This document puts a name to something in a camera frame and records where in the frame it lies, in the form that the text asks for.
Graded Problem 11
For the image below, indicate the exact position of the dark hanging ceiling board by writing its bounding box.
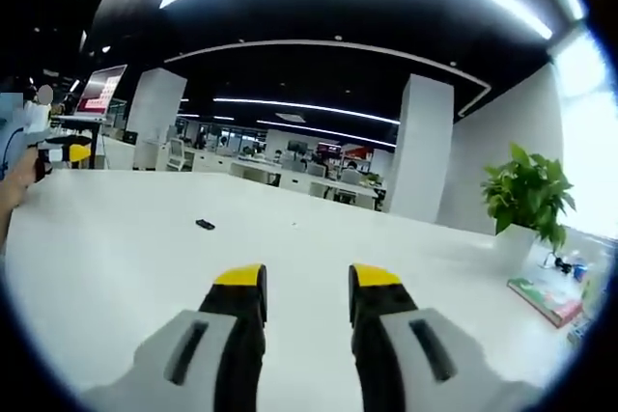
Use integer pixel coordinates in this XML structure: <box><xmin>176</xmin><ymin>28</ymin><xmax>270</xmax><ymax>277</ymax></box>
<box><xmin>90</xmin><ymin>0</ymin><xmax>183</xmax><ymax>55</ymax></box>

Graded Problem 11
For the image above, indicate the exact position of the row of white office desks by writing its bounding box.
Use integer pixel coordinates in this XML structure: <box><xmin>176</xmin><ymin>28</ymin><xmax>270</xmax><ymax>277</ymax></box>
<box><xmin>192</xmin><ymin>149</ymin><xmax>388</xmax><ymax>211</ymax></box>

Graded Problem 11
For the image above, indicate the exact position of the green potted plant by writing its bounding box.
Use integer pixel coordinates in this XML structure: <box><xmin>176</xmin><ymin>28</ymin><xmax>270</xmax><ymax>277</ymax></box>
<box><xmin>481</xmin><ymin>142</ymin><xmax>576</xmax><ymax>250</ymax></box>

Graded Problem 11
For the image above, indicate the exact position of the laptop with pink screen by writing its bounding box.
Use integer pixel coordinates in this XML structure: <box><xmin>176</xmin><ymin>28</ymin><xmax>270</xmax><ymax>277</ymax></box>
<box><xmin>73</xmin><ymin>64</ymin><xmax>128</xmax><ymax>118</ymax></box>

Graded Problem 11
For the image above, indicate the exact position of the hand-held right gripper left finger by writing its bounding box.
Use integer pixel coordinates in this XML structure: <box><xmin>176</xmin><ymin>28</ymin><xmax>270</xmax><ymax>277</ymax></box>
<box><xmin>79</xmin><ymin>262</ymin><xmax>268</xmax><ymax>412</ymax></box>

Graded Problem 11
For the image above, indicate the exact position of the white plant pot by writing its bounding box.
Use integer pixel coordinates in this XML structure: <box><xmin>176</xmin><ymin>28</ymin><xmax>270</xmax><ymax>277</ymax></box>
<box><xmin>495</xmin><ymin>223</ymin><xmax>541</xmax><ymax>264</ymax></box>

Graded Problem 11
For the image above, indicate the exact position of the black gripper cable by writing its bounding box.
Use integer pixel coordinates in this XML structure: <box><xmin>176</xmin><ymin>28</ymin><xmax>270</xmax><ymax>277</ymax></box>
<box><xmin>1</xmin><ymin>125</ymin><xmax>24</xmax><ymax>170</ymax></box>

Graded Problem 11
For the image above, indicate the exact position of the green packet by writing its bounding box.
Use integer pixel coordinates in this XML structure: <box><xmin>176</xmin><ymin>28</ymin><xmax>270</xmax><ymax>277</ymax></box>
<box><xmin>567</xmin><ymin>266</ymin><xmax>610</xmax><ymax>351</ymax></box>

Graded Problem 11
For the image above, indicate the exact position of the white office chair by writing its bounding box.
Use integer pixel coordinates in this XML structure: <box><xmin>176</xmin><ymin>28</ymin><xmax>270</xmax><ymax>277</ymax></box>
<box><xmin>165</xmin><ymin>136</ymin><xmax>195</xmax><ymax>172</ymax></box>

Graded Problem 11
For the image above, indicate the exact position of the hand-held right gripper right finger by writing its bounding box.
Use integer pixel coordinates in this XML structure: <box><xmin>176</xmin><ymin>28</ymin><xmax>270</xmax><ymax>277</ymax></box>
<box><xmin>348</xmin><ymin>262</ymin><xmax>543</xmax><ymax>412</ymax></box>

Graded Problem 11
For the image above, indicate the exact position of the white square pillar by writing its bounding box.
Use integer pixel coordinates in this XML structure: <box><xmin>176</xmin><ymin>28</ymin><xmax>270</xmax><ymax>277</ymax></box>
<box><xmin>387</xmin><ymin>72</ymin><xmax>456</xmax><ymax>226</ymax></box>
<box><xmin>125</xmin><ymin>68</ymin><xmax>189</xmax><ymax>172</ymax></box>

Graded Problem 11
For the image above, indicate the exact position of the green and red book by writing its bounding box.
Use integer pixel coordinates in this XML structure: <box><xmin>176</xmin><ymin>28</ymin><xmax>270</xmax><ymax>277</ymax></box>
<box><xmin>506</xmin><ymin>276</ymin><xmax>584</xmax><ymax>330</ymax></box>

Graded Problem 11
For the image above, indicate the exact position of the black-legged stand table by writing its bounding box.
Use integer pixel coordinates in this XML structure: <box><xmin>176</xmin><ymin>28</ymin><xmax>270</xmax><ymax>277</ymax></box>
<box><xmin>50</xmin><ymin>114</ymin><xmax>110</xmax><ymax>170</ymax></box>

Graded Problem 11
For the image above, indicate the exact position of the person's left hand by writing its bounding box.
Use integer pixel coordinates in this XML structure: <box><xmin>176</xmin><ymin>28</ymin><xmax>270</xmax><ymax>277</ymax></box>
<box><xmin>5</xmin><ymin>150</ymin><xmax>42</xmax><ymax>204</ymax></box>

